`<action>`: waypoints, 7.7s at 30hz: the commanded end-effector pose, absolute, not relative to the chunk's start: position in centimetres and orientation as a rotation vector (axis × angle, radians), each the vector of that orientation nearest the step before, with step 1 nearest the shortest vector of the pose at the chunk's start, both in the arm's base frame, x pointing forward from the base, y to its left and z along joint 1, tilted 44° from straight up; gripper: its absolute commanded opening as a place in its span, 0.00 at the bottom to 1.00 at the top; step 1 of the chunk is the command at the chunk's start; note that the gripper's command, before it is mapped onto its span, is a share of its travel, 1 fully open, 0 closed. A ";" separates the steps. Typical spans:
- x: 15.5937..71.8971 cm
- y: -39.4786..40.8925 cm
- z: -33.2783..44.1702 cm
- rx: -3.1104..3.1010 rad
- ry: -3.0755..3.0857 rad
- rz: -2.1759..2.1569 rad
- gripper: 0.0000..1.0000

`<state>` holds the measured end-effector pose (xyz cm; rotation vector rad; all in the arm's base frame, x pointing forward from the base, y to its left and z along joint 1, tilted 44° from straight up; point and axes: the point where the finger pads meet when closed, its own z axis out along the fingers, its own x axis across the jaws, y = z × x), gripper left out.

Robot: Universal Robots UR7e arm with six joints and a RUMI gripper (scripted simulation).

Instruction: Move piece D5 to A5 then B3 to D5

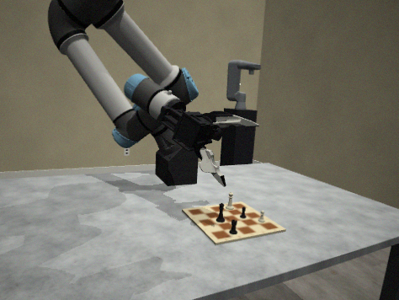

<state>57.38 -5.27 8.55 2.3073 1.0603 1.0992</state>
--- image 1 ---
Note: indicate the white pawn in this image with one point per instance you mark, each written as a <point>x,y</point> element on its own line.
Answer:
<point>261,218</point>

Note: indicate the brown and cream chessboard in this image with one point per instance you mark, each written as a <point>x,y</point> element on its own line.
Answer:
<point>204,217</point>

